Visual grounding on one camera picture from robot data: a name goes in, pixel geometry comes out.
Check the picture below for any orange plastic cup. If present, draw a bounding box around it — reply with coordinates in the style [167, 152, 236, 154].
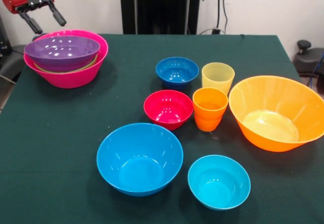
[192, 87, 229, 120]
[193, 111, 223, 132]

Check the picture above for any black pedestal leg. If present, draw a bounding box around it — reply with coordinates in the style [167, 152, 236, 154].
[0, 34, 44, 83]
[293, 39, 324, 77]

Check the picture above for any black wall cable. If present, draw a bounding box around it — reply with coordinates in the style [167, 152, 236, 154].
[216, 0, 229, 34]

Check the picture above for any purple plastic bowl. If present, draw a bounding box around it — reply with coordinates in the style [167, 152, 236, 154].
[24, 36, 101, 73]

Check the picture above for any green plastic bowl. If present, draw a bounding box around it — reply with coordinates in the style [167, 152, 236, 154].
[34, 54, 99, 74]

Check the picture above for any yellow plastic cup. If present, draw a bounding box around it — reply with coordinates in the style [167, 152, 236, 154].
[201, 62, 236, 97]

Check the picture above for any small dark blue bowl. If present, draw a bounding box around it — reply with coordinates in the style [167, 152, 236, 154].
[155, 56, 200, 91]

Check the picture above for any small light blue bowl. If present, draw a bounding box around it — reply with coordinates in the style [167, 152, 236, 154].
[187, 154, 252, 211]

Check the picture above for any small red plastic bowl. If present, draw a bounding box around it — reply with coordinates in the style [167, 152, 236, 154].
[143, 89, 194, 131]

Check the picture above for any blue cable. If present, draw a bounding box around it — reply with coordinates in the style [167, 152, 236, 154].
[306, 56, 324, 88]

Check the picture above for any dark green tablecloth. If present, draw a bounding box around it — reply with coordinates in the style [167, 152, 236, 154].
[0, 33, 324, 224]

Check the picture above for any black equipment box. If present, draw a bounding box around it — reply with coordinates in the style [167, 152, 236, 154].
[0, 14, 11, 57]

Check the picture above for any large pink plastic bowl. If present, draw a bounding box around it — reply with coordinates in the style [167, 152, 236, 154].
[23, 29, 109, 89]

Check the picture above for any large orange plastic bowl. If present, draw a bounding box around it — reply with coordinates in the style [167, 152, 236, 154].
[228, 75, 324, 153]

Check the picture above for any medium blue plastic bowl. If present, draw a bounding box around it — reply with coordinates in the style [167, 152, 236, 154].
[96, 122, 184, 197]

